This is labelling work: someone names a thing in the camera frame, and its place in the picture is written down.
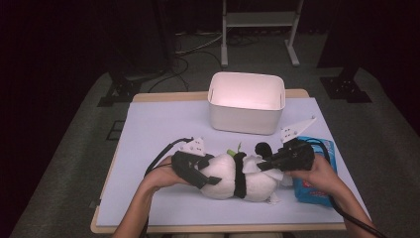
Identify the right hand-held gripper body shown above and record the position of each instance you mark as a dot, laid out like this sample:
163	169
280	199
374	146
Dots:
295	155

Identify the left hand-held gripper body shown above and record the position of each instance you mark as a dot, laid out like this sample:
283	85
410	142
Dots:
188	165

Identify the panda plush toy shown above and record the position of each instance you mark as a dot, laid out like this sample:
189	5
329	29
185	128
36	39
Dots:
224	178

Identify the white wet wipe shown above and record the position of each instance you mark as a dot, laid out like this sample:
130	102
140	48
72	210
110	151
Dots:
251	165

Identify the blue wet wipe pack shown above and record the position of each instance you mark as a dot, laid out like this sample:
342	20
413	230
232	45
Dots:
310	195

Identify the white plastic storage box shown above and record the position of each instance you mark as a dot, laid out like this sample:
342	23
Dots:
244	119

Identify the person's left hand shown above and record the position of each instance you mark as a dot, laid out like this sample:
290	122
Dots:
163	175

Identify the person's right hand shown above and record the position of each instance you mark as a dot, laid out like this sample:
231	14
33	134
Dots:
317	180

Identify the pale lilac table mat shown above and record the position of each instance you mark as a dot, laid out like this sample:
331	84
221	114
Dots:
165	125

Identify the wooden table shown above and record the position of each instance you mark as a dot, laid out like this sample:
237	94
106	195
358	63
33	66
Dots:
165	96

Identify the dark floor grate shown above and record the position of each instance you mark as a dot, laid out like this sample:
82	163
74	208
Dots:
115	130

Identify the black floor stand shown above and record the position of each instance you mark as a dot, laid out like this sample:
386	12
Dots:
122	89
345	89

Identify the white metal stand frame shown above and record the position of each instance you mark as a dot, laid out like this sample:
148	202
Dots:
257	19

